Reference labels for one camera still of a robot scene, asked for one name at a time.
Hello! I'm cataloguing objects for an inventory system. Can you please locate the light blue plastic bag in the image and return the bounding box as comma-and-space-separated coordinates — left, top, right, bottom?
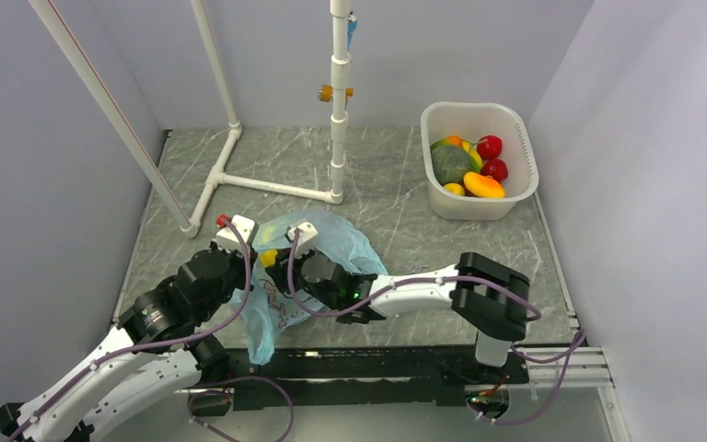
240, 209, 388, 365

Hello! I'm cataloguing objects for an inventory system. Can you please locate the yellow fake lemon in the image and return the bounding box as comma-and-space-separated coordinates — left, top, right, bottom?
443, 182, 467, 196

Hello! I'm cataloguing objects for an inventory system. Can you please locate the orange fake mango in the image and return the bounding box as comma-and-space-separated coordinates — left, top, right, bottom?
463, 171, 506, 199

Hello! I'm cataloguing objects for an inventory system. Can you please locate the yellow fake banana bunch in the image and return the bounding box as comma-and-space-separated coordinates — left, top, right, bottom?
259, 249, 281, 269

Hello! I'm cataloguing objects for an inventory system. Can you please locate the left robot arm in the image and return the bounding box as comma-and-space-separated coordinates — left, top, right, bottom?
0, 245, 258, 441

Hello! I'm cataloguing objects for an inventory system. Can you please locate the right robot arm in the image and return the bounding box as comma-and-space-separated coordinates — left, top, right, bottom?
260, 249, 540, 382

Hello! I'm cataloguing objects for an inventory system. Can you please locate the yellow green fake fruit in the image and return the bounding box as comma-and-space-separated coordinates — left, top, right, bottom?
430, 135, 484, 173

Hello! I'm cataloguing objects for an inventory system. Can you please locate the red fake apple lower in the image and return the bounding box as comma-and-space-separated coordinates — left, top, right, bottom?
481, 158, 509, 183

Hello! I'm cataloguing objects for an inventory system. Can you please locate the red fake apple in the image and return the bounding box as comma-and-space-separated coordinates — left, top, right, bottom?
481, 158, 509, 183
476, 134, 504, 161

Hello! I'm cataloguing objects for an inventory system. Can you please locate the red fake apple upper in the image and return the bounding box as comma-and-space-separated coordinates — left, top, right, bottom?
476, 134, 504, 161

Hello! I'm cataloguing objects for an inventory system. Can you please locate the white plastic basket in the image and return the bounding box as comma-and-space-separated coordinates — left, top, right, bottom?
421, 101, 539, 221

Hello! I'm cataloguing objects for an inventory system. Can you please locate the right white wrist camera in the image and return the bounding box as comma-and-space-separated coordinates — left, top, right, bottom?
285, 218, 319, 258

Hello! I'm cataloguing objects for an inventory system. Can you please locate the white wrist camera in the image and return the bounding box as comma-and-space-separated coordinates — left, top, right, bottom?
285, 218, 319, 258
214, 214, 259, 251

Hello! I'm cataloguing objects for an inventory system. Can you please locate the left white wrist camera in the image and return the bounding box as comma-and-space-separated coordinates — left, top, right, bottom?
214, 214, 259, 251

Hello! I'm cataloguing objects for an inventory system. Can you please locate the white PVC pipe frame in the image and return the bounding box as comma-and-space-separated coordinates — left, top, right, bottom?
29, 1, 357, 238

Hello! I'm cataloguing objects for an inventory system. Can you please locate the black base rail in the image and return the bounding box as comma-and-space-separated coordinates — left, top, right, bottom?
193, 344, 529, 416

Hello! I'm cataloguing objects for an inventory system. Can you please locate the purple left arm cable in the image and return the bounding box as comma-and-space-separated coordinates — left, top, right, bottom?
6, 216, 255, 442

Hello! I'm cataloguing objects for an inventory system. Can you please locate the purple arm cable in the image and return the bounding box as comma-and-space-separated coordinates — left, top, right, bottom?
284, 234, 587, 428
6, 216, 255, 442

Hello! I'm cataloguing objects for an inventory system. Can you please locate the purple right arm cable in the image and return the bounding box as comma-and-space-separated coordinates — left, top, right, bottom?
284, 234, 587, 428

